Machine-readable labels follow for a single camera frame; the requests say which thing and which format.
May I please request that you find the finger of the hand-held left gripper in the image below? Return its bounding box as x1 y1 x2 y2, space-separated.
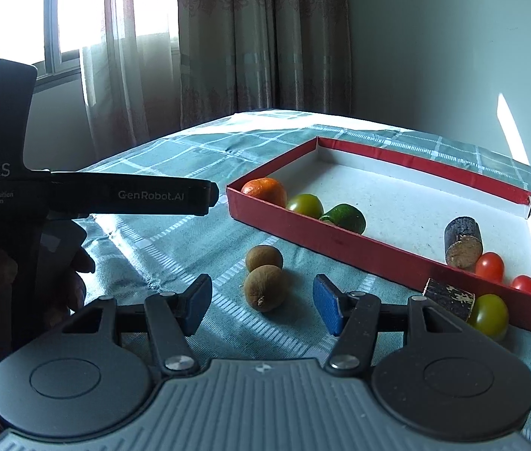
201 179 220 216

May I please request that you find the person's left hand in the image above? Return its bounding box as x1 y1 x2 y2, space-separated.
40 220 97 321

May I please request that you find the window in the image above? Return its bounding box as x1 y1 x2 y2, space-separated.
0 0 111 86

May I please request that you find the red cardboard box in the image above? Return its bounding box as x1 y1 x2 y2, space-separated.
226 136 531 337

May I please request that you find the brown longan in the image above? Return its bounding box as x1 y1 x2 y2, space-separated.
243 265 285 313
246 245 284 274

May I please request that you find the long dark sugarcane piece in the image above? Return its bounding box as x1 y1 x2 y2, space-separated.
423 277 476 322

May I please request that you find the yellow-green tomato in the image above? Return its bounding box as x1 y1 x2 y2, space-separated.
468 294 510 340
287 193 324 219

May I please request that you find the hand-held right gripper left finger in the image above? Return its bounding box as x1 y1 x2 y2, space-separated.
61 275 213 379

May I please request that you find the patterned brown curtain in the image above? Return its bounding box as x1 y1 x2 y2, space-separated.
80 0 355 152

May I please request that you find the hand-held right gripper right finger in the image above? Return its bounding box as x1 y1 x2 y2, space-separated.
312 273 471 379

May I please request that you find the short dark sugarcane piece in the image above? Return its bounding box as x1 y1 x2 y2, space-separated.
444 216 483 269

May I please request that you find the orange mandarin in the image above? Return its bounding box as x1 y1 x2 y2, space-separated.
241 177 288 208

